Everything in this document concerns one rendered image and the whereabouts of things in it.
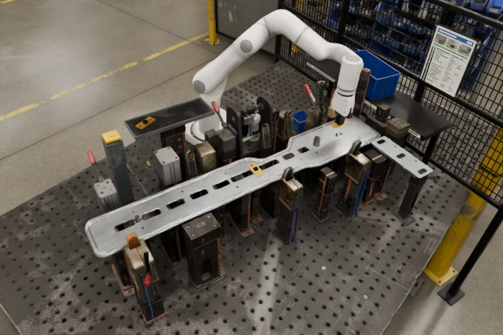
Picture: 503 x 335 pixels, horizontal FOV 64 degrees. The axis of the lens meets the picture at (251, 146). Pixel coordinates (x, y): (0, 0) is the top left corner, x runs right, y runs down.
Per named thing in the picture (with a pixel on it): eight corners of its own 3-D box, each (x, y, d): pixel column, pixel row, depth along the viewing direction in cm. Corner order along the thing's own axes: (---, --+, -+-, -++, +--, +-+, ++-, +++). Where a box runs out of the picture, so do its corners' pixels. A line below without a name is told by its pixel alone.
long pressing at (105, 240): (99, 267, 137) (99, 264, 136) (81, 223, 152) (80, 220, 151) (384, 137, 197) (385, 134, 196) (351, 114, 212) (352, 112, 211)
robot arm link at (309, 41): (305, 32, 185) (356, 74, 185) (291, 45, 174) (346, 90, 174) (315, 17, 179) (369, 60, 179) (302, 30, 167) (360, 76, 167)
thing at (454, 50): (454, 99, 196) (479, 40, 177) (417, 79, 211) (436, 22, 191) (457, 99, 197) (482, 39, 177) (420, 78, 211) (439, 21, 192)
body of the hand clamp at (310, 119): (307, 167, 222) (315, 115, 199) (299, 161, 226) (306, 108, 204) (315, 164, 224) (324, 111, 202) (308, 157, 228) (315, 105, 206)
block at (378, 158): (364, 208, 200) (376, 166, 182) (348, 194, 207) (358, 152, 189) (377, 200, 204) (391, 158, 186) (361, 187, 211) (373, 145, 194)
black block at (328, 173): (321, 227, 190) (330, 183, 172) (306, 212, 197) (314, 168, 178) (334, 220, 194) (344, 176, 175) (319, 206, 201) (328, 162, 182)
